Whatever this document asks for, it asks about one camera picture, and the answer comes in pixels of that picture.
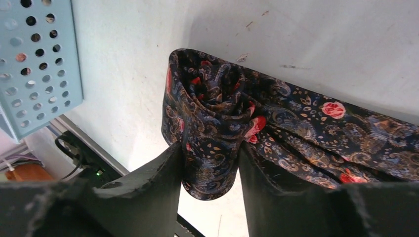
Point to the dark floral rose tie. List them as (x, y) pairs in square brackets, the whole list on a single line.
[(296, 136)]

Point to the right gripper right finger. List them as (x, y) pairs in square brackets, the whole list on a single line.
[(301, 209)]

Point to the aluminium frame rail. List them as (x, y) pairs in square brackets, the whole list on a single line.
[(41, 145)]

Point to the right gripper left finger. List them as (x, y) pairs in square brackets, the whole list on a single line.
[(49, 209)]

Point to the light blue plastic basket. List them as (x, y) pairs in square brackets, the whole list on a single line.
[(39, 66)]

